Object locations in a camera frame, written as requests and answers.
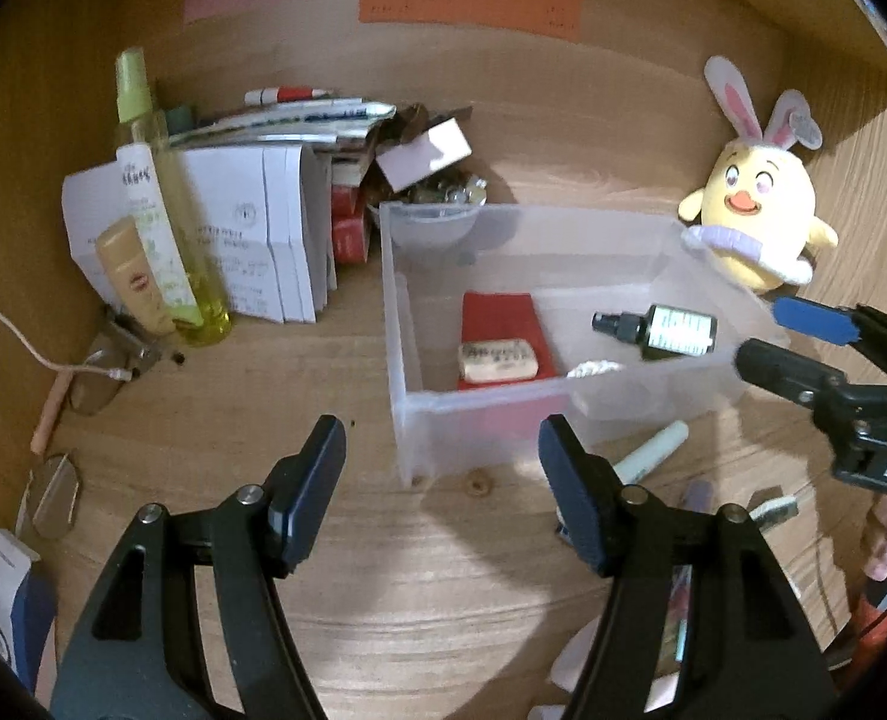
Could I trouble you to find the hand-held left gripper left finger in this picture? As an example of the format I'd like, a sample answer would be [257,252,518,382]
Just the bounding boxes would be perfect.
[49,414,348,720]

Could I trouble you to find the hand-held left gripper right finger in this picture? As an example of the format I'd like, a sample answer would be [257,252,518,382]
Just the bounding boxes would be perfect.
[538,414,838,720]

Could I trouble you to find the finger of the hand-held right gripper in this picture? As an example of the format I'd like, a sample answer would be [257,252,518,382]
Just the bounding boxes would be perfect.
[771,295,887,385]
[734,339,868,421]

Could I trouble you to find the white marker pen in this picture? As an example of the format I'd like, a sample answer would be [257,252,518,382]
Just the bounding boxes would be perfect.
[612,420,691,485]

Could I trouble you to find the dark spray bottle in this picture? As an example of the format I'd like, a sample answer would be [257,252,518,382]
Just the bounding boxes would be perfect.
[591,304,718,362]

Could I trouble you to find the clear plastic storage bin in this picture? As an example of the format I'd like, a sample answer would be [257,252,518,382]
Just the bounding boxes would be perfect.
[378,201,793,487]

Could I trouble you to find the person's right hand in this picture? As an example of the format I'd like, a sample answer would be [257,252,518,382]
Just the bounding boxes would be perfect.
[861,499,887,583]

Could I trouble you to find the green white small packet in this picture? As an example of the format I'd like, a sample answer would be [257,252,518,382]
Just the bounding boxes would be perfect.
[747,493,800,535]

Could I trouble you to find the yellow chick plush toy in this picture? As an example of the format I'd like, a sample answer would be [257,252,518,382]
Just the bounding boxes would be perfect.
[675,55,840,295]

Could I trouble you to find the white crumpled tissue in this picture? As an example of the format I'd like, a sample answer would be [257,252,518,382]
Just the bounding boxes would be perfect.
[567,358,624,383]

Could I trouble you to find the beige printed eraser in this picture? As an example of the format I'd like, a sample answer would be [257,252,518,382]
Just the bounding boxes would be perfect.
[456,339,540,383]

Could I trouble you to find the white pink cloth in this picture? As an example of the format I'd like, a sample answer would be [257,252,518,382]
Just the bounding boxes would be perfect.
[529,619,684,720]

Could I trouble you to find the red flat box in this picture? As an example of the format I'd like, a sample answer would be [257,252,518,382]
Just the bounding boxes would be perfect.
[458,291,560,391]

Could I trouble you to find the yellow spray bottle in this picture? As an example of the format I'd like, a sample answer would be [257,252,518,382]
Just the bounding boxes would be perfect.
[113,47,233,347]

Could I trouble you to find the clear oval lens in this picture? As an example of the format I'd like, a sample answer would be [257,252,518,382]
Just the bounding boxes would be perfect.
[67,307,164,415]
[16,454,82,539]

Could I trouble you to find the white folded paper sheets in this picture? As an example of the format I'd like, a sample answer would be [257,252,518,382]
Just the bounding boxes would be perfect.
[61,142,337,325]

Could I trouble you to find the red white package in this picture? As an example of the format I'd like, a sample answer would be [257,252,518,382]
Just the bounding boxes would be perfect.
[329,181,374,265]

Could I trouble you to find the wooden stick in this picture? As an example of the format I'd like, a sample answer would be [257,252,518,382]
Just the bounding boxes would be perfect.
[29,371,77,457]

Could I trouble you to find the beige cosmetic tube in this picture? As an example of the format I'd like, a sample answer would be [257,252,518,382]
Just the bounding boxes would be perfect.
[94,216,178,337]

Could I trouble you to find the clear plastic bowl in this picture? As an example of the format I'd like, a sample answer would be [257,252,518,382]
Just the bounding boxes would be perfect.
[387,204,482,250]

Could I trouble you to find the blue white carton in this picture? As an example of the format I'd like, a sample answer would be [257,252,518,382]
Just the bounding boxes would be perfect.
[0,523,59,695]

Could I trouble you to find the pile of metal clips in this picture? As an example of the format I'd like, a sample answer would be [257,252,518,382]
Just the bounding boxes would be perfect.
[409,172,489,206]

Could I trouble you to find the white brown cardboard box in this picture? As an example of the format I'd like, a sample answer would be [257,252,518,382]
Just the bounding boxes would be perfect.
[360,101,474,196]

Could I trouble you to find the stack of magazines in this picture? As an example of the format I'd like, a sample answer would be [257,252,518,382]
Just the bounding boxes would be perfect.
[166,96,399,151]

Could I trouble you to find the red white marker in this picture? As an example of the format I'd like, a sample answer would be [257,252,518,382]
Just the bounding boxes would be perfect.
[244,86,332,107]

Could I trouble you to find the orange paper note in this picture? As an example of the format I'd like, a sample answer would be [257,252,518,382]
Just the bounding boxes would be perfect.
[358,0,583,43]

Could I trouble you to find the white charging cable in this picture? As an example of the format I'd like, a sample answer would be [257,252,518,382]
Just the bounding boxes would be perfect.
[0,270,134,383]

